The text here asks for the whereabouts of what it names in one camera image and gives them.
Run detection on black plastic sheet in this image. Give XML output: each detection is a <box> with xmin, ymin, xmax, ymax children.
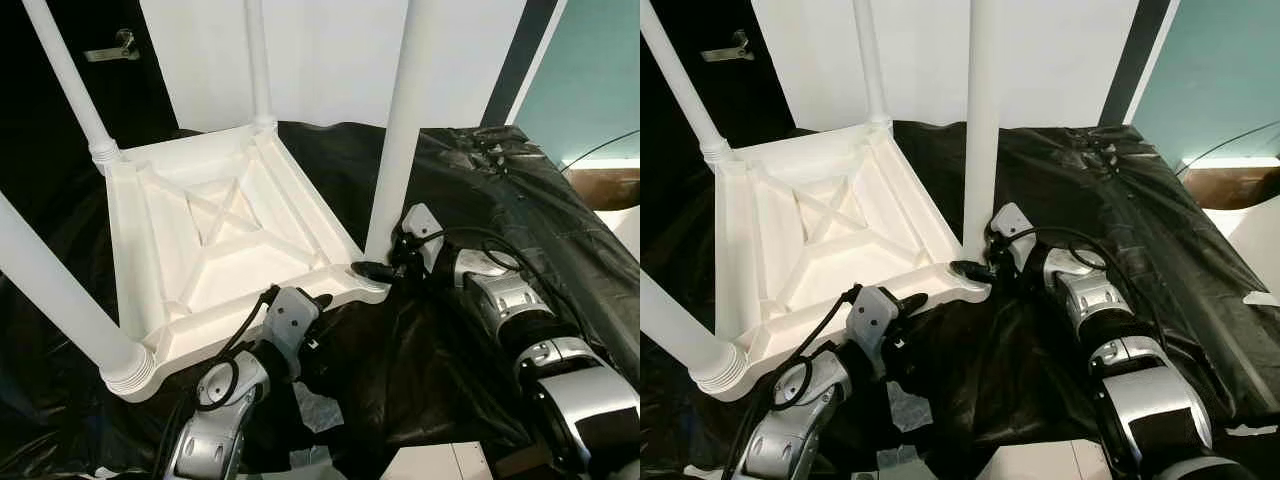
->
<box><xmin>0</xmin><ymin>120</ymin><xmax>641</xmax><ymax>476</ymax></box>
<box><xmin>640</xmin><ymin>120</ymin><xmax>1280</xmax><ymax>476</ymax></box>

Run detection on brown wooden table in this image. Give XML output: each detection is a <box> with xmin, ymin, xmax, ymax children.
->
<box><xmin>565</xmin><ymin>170</ymin><xmax>641</xmax><ymax>211</ymax></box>
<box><xmin>1180</xmin><ymin>168</ymin><xmax>1280</xmax><ymax>209</ymax></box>

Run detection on black door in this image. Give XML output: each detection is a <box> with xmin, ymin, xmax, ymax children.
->
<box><xmin>0</xmin><ymin>0</ymin><xmax>181</xmax><ymax>136</ymax></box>
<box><xmin>640</xmin><ymin>0</ymin><xmax>796</xmax><ymax>136</ymax></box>

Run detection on teal glass panel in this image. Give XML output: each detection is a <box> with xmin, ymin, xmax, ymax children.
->
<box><xmin>512</xmin><ymin>0</ymin><xmax>641</xmax><ymax>166</ymax></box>
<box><xmin>1128</xmin><ymin>0</ymin><xmax>1280</xmax><ymax>166</ymax></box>

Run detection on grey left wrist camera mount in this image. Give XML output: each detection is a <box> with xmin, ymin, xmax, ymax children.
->
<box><xmin>262</xmin><ymin>285</ymin><xmax>321</xmax><ymax>351</ymax></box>
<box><xmin>845</xmin><ymin>285</ymin><xmax>906</xmax><ymax>351</ymax></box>

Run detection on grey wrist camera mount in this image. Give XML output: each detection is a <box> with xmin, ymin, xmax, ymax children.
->
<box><xmin>845</xmin><ymin>285</ymin><xmax>906</xmax><ymax>351</ymax></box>
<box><xmin>402</xmin><ymin>205</ymin><xmax>443</xmax><ymax>269</ymax></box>
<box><xmin>262</xmin><ymin>285</ymin><xmax>321</xmax><ymax>351</ymax></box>
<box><xmin>990</xmin><ymin>203</ymin><xmax>1036</xmax><ymax>269</ymax></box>

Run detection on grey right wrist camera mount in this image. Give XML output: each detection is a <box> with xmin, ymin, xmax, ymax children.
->
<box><xmin>402</xmin><ymin>205</ymin><xmax>443</xmax><ymax>269</ymax></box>
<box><xmin>990</xmin><ymin>203</ymin><xmax>1036</xmax><ymax>269</ymax></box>

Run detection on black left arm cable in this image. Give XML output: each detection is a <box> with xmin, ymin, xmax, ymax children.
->
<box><xmin>150</xmin><ymin>285</ymin><xmax>281</xmax><ymax>480</ymax></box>
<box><xmin>720</xmin><ymin>285</ymin><xmax>866</xmax><ymax>480</ymax></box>

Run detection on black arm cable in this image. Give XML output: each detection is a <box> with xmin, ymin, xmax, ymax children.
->
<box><xmin>405</xmin><ymin>228</ymin><xmax>561</xmax><ymax>331</ymax></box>
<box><xmin>150</xmin><ymin>285</ymin><xmax>281</xmax><ymax>480</ymax></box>
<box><xmin>995</xmin><ymin>228</ymin><xmax>1171</xmax><ymax>341</ymax></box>
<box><xmin>720</xmin><ymin>285</ymin><xmax>866</xmax><ymax>480</ymax></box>

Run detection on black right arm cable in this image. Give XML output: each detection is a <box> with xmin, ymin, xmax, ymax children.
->
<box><xmin>995</xmin><ymin>228</ymin><xmax>1171</xmax><ymax>341</ymax></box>
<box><xmin>405</xmin><ymin>228</ymin><xmax>561</xmax><ymax>331</ymax></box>

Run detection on dark door frame post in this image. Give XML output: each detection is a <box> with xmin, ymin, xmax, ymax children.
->
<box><xmin>1097</xmin><ymin>0</ymin><xmax>1181</xmax><ymax>129</ymax></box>
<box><xmin>480</xmin><ymin>0</ymin><xmax>568</xmax><ymax>129</ymax></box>

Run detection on silver door handle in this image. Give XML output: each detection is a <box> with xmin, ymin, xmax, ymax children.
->
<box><xmin>85</xmin><ymin>30</ymin><xmax>141</xmax><ymax>63</ymax></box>
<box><xmin>700</xmin><ymin>30</ymin><xmax>756</xmax><ymax>63</ymax></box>

